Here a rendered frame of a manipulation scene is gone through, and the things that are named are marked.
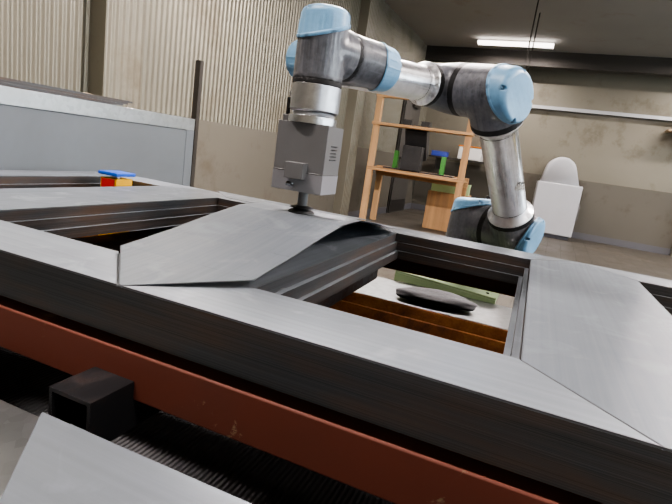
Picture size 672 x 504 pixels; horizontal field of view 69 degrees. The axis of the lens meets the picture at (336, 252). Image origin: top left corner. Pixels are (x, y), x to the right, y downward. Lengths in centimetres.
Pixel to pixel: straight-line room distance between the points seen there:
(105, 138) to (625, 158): 977
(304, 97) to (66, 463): 55
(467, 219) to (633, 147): 927
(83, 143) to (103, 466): 122
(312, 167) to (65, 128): 88
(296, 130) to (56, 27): 284
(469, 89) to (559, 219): 868
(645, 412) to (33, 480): 41
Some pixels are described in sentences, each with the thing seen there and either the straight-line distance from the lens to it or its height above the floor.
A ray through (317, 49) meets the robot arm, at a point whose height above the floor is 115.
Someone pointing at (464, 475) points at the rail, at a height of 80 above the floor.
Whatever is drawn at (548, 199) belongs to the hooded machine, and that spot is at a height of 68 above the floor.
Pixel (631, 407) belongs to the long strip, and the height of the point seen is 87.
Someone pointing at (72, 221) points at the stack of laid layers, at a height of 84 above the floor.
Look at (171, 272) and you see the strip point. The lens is 53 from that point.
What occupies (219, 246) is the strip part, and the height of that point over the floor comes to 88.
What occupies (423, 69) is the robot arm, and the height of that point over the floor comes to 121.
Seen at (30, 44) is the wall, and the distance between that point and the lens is 341.
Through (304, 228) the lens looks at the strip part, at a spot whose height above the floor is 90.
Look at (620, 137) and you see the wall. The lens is 1061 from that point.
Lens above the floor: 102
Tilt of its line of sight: 12 degrees down
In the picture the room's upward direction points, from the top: 8 degrees clockwise
